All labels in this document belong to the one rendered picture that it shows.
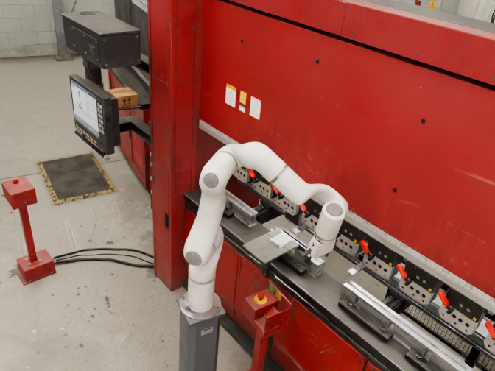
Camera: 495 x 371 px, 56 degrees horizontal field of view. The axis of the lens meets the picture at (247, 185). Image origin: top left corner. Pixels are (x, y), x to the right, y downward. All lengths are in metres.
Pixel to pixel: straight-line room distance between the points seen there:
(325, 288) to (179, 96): 1.39
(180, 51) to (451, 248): 1.74
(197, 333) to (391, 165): 1.14
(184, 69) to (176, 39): 0.19
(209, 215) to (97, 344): 1.82
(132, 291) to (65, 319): 0.51
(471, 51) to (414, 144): 0.41
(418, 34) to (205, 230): 1.08
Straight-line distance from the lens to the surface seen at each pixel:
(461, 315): 2.14
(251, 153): 1.62
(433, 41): 1.83
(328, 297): 2.53
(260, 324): 2.56
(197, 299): 2.11
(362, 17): 1.98
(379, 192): 2.10
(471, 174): 1.87
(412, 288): 2.22
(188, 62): 2.80
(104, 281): 3.82
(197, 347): 2.30
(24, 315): 3.71
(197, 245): 1.87
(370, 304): 2.43
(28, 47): 8.89
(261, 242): 2.59
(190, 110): 2.91
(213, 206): 1.78
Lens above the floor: 2.61
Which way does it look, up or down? 32 degrees down
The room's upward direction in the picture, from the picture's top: 6 degrees clockwise
